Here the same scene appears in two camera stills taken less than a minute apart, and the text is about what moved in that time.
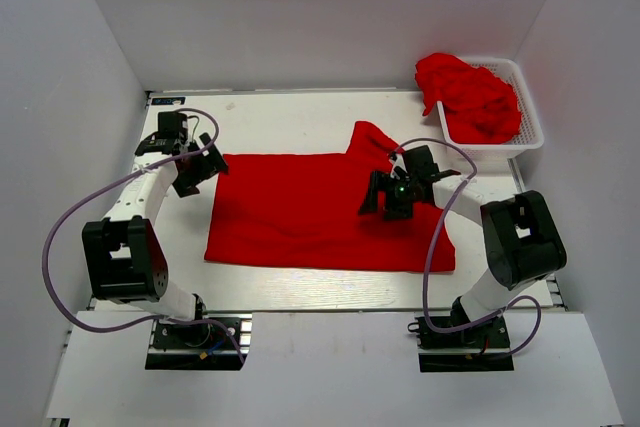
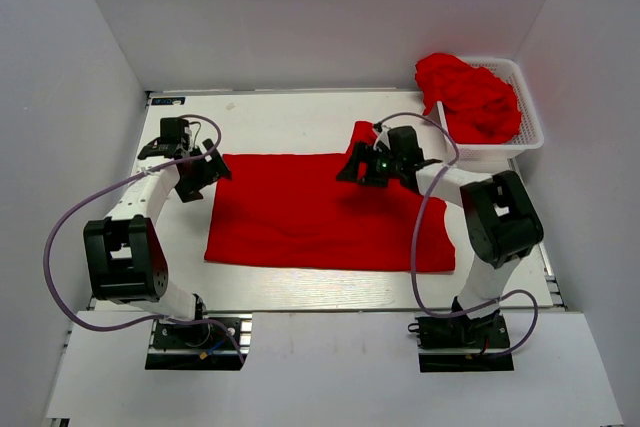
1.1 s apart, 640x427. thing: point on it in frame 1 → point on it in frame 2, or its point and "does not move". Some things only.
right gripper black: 379,181 → 363,152
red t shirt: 304,210 does not move
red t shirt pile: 480,106 does not move
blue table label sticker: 167,100 does not move
